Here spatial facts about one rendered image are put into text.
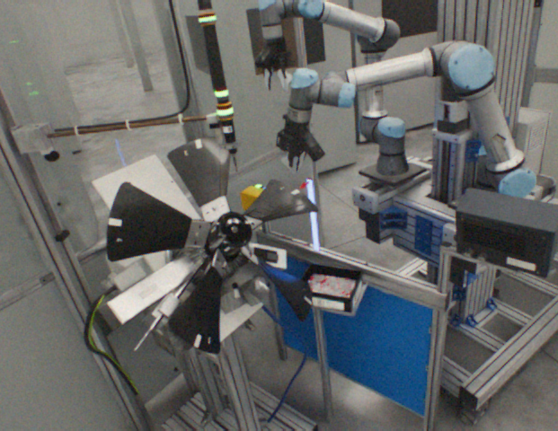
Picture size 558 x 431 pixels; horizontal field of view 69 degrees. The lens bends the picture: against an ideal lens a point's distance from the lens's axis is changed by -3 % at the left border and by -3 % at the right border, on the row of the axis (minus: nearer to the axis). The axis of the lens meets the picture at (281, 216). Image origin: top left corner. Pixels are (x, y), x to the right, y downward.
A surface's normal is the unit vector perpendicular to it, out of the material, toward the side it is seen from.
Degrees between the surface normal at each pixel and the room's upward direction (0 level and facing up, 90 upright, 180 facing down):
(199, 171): 45
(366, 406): 0
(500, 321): 0
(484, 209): 15
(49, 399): 90
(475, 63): 83
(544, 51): 90
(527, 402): 0
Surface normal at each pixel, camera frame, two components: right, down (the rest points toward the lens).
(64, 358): 0.76, 0.22
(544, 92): -0.64, 0.45
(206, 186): -0.25, -0.23
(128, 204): 0.42, 0.10
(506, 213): -0.29, -0.72
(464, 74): -0.12, 0.39
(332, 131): 0.39, 0.40
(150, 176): 0.50, -0.38
